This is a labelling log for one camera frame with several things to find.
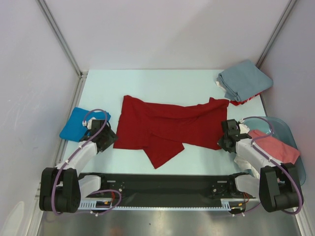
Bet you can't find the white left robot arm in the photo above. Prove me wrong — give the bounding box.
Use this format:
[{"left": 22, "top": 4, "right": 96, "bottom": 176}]
[{"left": 39, "top": 118, "right": 118, "bottom": 214}]

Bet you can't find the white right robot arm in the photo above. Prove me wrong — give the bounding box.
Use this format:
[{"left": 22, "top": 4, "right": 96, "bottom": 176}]
[{"left": 218, "top": 118, "right": 304, "bottom": 215}]

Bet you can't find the folded bright blue t shirt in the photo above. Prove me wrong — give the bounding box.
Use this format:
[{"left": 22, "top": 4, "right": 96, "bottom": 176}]
[{"left": 59, "top": 107, "right": 105, "bottom": 142}]

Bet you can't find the white cloth in basin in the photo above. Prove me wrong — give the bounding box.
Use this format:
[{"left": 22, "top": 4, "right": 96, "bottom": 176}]
[{"left": 234, "top": 154, "right": 260, "bottom": 179}]

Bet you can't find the folded red printed t shirt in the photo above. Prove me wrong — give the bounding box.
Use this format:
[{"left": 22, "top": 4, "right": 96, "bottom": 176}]
[{"left": 229, "top": 93, "right": 261, "bottom": 106}]

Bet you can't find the translucent blue plastic basin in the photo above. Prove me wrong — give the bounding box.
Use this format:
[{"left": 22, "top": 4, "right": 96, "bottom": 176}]
[{"left": 244, "top": 117, "right": 306, "bottom": 186}]

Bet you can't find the folded white t shirt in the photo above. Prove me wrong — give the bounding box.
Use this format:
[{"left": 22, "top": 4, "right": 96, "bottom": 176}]
[{"left": 216, "top": 81, "right": 226, "bottom": 91}]

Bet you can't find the pink t shirt in basin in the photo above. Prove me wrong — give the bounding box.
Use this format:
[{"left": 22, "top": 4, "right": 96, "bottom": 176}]
[{"left": 255, "top": 136, "right": 301, "bottom": 164}]

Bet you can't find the folded grey-blue t shirt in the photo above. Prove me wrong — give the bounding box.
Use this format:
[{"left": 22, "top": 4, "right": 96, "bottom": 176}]
[{"left": 216, "top": 60, "right": 273, "bottom": 101}]

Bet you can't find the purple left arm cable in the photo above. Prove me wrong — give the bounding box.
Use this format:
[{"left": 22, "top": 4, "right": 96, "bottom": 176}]
[{"left": 50, "top": 108, "right": 123, "bottom": 216}]

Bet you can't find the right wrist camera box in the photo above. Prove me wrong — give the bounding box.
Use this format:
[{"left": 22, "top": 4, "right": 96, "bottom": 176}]
[{"left": 238, "top": 119, "right": 250, "bottom": 134}]

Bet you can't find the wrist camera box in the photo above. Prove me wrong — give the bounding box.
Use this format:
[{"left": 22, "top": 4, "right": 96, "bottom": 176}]
[
  {"left": 238, "top": 119, "right": 250, "bottom": 134},
  {"left": 82, "top": 117, "right": 95, "bottom": 130}
]

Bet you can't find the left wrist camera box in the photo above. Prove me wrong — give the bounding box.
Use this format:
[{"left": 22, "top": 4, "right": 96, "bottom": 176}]
[{"left": 82, "top": 117, "right": 95, "bottom": 130}]

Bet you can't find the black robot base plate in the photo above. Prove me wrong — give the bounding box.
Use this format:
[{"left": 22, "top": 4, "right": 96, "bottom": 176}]
[{"left": 78, "top": 172, "right": 254, "bottom": 208}]

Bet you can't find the white slotted cable duct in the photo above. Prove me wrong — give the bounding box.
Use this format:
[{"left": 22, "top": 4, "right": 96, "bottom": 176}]
[{"left": 78, "top": 199, "right": 246, "bottom": 214}]

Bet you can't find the left aluminium frame post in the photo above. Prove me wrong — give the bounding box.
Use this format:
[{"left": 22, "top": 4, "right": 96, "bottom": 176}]
[{"left": 36, "top": 0, "right": 82, "bottom": 78}]

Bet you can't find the aluminium frame post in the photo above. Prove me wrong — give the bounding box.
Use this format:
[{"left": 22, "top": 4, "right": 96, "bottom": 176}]
[
  {"left": 36, "top": 0, "right": 82, "bottom": 78},
  {"left": 256, "top": 0, "right": 299, "bottom": 69}
]

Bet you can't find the right aluminium frame post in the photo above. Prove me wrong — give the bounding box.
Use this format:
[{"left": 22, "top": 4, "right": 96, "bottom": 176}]
[{"left": 256, "top": 0, "right": 299, "bottom": 69}]

